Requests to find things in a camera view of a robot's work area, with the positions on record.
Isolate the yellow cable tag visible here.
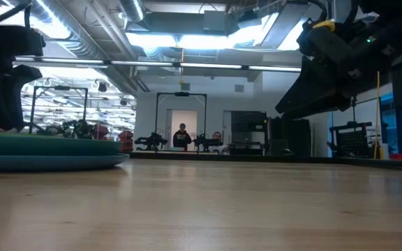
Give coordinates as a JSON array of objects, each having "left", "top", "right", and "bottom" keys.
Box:
[{"left": 312, "top": 20, "right": 336, "bottom": 31}]

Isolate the long ceiling light strip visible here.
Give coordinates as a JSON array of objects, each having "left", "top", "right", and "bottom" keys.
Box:
[{"left": 14, "top": 56, "right": 302, "bottom": 73}]

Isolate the black perforated cart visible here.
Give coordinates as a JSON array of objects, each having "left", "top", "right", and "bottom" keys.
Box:
[{"left": 328, "top": 121, "right": 375, "bottom": 158}]

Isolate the person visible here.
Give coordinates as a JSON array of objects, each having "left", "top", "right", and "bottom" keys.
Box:
[
  {"left": 210, "top": 130, "right": 230, "bottom": 154},
  {"left": 172, "top": 123, "right": 193, "bottom": 149}
]

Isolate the black gantry frame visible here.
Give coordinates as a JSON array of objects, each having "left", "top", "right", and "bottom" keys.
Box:
[
  {"left": 29, "top": 85, "right": 89, "bottom": 135},
  {"left": 154, "top": 91, "right": 208, "bottom": 153}
]

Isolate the black cabinet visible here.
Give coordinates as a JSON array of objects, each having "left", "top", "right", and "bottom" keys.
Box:
[{"left": 230, "top": 110, "right": 269, "bottom": 156}]

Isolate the red stool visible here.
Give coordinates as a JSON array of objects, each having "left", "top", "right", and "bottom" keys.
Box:
[
  {"left": 119, "top": 130, "right": 135, "bottom": 153},
  {"left": 92, "top": 124, "right": 110, "bottom": 140}
]

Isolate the dark storage cabinet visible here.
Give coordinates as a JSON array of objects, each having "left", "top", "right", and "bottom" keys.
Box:
[{"left": 269, "top": 117, "right": 312, "bottom": 157}]

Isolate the large teal plastic plate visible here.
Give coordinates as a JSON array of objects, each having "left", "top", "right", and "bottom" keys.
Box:
[{"left": 0, "top": 133, "right": 124, "bottom": 157}]

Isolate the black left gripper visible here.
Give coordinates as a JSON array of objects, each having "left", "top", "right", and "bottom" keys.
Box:
[{"left": 0, "top": 20, "right": 47, "bottom": 132}]

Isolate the yellow pole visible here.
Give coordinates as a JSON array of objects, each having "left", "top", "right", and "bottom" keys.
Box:
[{"left": 373, "top": 71, "right": 381, "bottom": 160}]

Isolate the large blue plastic plate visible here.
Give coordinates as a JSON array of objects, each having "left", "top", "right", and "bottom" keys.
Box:
[{"left": 0, "top": 153, "right": 131, "bottom": 172}]

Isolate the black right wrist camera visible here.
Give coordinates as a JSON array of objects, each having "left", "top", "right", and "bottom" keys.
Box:
[{"left": 340, "top": 19, "right": 394, "bottom": 67}]

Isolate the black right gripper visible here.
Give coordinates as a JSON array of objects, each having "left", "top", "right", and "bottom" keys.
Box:
[{"left": 276, "top": 26, "right": 362, "bottom": 119}]

